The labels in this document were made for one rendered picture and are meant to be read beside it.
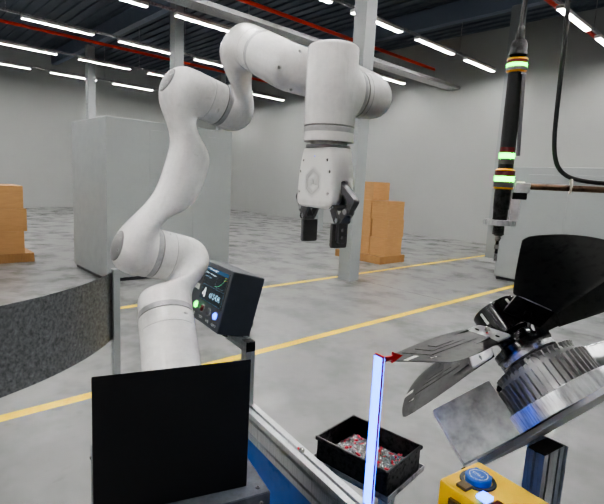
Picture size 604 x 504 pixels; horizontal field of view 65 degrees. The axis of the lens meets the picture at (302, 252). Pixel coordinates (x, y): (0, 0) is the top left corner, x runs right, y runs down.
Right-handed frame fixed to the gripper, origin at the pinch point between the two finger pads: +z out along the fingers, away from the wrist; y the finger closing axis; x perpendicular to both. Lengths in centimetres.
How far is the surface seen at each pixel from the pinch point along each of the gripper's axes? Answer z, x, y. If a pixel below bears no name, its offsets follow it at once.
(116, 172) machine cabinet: -9, 103, -615
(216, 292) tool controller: 25, 9, -64
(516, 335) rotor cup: 25, 57, 4
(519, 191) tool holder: -10, 51, 4
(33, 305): 51, -32, -170
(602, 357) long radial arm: 31, 81, 13
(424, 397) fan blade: 46, 47, -14
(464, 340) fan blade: 24.6, 41.3, 0.6
